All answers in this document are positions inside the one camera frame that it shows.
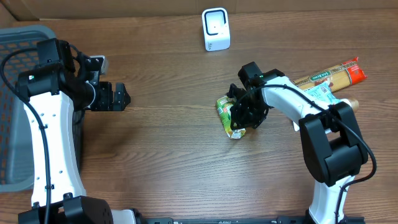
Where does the green snack packet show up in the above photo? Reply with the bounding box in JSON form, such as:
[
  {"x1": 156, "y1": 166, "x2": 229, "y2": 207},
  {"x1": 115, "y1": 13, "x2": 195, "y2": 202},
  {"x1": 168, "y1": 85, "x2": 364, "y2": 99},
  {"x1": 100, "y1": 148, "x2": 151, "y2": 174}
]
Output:
[{"x1": 216, "y1": 95, "x2": 246, "y2": 139}]

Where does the light blue snack packet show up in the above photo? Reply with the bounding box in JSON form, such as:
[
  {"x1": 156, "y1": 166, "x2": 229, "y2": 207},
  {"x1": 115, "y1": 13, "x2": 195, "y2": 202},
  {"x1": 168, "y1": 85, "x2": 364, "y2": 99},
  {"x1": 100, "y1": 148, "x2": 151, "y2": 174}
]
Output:
[{"x1": 305, "y1": 82, "x2": 341, "y2": 105}]

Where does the white tube with tan cap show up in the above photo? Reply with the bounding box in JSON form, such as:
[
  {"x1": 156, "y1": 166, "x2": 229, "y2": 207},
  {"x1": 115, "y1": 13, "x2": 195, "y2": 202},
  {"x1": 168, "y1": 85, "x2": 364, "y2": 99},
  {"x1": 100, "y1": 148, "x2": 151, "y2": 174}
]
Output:
[{"x1": 292, "y1": 98, "x2": 360, "y2": 132}]

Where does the orange spaghetti pasta packet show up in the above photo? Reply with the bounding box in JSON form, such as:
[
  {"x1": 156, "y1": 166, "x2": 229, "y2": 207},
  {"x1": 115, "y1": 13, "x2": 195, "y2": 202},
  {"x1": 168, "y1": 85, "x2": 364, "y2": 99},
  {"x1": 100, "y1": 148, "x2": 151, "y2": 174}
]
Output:
[{"x1": 292, "y1": 57, "x2": 367, "y2": 92}]

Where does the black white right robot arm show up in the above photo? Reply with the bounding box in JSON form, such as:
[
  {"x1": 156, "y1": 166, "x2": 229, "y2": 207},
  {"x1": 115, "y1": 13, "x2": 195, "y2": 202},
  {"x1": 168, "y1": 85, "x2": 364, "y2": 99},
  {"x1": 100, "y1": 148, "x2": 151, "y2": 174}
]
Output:
[{"x1": 227, "y1": 62, "x2": 368, "y2": 223}]

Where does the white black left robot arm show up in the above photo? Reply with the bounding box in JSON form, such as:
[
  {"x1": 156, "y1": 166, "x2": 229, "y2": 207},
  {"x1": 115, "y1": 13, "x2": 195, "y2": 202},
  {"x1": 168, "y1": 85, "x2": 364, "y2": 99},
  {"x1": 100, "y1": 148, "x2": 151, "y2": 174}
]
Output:
[{"x1": 16, "y1": 39, "x2": 138, "y2": 223}]

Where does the white barcode scanner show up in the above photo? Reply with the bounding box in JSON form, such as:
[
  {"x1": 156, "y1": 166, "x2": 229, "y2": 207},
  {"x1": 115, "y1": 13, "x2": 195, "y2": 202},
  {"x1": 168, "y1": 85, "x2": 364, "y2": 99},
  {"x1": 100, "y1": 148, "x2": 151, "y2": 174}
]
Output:
[{"x1": 201, "y1": 7, "x2": 231, "y2": 52}]

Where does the dark grey plastic basket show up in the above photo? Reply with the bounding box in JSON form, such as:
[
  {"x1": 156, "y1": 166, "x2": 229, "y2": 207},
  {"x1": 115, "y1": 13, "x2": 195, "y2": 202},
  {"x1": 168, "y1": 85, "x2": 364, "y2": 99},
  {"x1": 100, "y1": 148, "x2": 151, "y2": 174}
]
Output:
[{"x1": 0, "y1": 24, "x2": 85, "y2": 193}]

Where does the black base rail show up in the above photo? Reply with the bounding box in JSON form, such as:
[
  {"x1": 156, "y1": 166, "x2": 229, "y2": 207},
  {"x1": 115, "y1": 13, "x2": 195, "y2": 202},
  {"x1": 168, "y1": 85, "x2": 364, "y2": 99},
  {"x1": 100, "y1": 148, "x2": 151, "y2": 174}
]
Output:
[{"x1": 133, "y1": 215, "x2": 366, "y2": 224}]

